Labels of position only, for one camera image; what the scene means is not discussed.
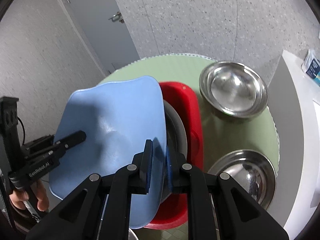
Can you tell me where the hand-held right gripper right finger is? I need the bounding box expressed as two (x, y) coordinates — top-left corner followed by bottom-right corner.
(166, 146), (288, 240)

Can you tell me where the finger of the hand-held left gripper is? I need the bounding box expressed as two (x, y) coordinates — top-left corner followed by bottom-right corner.
(53, 130), (87, 151)

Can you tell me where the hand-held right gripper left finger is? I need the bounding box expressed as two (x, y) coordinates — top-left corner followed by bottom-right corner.
(26, 139), (154, 240)

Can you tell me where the blue plastic plate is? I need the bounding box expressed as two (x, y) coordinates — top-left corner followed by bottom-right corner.
(49, 77), (167, 230)

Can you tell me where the person's left hand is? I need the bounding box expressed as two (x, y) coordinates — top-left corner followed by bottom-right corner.
(9, 180), (50, 212)

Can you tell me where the grey plate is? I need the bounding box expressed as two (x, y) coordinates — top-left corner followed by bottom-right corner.
(160, 100), (188, 203)

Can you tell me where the red plastic plate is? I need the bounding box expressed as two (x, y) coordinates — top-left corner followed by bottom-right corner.
(144, 81), (204, 229)

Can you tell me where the steel bowl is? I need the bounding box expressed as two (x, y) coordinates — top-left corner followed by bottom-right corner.
(207, 149), (277, 210)
(199, 61), (269, 123)

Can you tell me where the green round mat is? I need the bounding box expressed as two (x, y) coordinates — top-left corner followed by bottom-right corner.
(96, 53), (280, 240)

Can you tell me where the grey door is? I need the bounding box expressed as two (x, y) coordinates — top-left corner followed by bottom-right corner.
(49, 0), (139, 76)

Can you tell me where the white counter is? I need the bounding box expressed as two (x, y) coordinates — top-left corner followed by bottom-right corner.
(269, 49), (320, 236)

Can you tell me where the blue white packet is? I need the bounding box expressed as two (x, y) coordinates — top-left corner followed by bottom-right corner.
(301, 49), (320, 87)

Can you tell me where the black cable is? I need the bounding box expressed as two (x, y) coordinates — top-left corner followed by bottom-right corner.
(16, 117), (26, 145)

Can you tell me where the metal door handle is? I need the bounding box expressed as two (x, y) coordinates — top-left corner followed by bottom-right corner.
(108, 12), (125, 23)

